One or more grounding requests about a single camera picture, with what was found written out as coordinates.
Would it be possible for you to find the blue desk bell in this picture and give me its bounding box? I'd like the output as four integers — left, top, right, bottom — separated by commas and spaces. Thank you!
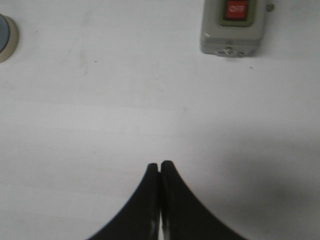
0, 14, 20, 63

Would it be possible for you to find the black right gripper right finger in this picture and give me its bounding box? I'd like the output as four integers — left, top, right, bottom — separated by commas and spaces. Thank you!
160, 160, 244, 240

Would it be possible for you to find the grey on-off switch box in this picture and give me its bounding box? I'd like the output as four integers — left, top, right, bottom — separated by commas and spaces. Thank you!
200, 0, 275, 58

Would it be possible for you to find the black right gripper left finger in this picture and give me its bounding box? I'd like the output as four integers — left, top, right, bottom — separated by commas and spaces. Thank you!
90, 163, 161, 240

